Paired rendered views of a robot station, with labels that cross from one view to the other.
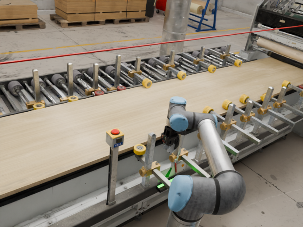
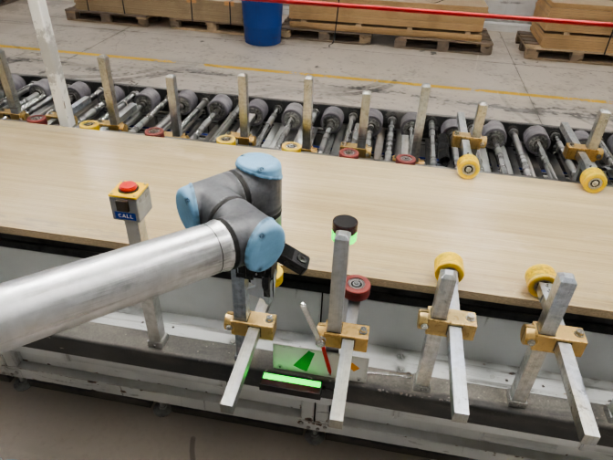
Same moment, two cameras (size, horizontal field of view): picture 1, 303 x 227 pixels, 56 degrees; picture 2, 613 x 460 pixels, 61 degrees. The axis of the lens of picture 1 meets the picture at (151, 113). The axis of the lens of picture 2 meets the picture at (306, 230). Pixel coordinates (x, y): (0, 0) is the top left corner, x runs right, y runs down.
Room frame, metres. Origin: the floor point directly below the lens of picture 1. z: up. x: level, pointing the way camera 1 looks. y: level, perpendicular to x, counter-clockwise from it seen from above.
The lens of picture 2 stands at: (0.87, -0.90, 1.85)
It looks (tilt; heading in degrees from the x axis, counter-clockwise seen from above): 35 degrees down; 51
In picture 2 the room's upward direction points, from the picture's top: 2 degrees clockwise
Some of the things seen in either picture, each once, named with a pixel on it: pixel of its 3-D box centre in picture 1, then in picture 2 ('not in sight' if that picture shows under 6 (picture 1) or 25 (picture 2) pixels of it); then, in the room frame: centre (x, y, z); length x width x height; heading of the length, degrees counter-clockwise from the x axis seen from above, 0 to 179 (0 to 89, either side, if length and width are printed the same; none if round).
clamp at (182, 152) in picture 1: (178, 155); (342, 334); (1.56, -0.22, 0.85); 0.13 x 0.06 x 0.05; 132
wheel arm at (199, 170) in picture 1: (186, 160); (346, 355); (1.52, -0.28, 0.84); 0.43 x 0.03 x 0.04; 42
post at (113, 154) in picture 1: (112, 174); (146, 283); (1.20, 0.17, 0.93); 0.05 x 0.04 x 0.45; 132
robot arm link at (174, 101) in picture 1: (176, 108); (258, 185); (1.36, -0.13, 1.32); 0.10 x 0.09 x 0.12; 3
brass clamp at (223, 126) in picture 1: (227, 124); (552, 338); (1.89, -0.60, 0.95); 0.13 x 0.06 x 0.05; 132
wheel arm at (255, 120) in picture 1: (250, 117); not in sight; (2.05, -0.81, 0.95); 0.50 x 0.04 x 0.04; 42
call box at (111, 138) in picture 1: (114, 138); (130, 202); (1.20, 0.17, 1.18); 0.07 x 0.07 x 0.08; 42
